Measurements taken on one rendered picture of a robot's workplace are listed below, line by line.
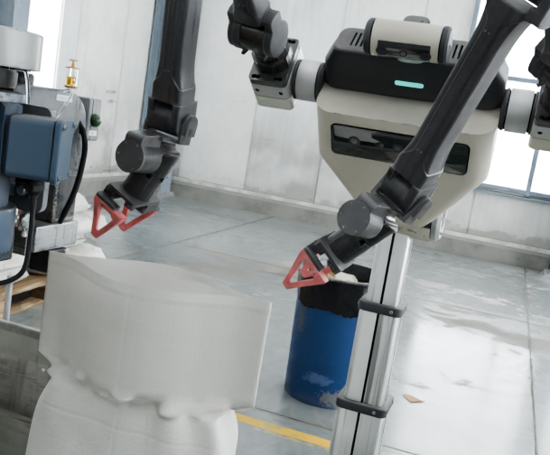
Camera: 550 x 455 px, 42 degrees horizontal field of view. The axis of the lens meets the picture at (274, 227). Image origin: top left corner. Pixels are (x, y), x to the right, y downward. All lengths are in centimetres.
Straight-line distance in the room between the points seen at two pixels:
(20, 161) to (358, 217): 50
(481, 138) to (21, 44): 89
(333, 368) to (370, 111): 214
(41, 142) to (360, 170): 80
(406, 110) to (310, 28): 814
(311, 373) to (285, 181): 627
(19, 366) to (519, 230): 780
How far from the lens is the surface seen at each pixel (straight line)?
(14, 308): 445
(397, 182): 119
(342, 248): 121
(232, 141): 988
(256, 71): 161
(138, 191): 131
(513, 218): 920
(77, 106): 155
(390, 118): 152
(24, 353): 194
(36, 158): 105
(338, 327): 344
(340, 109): 155
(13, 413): 201
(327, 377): 354
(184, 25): 124
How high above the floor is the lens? 136
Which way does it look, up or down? 9 degrees down
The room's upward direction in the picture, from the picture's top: 9 degrees clockwise
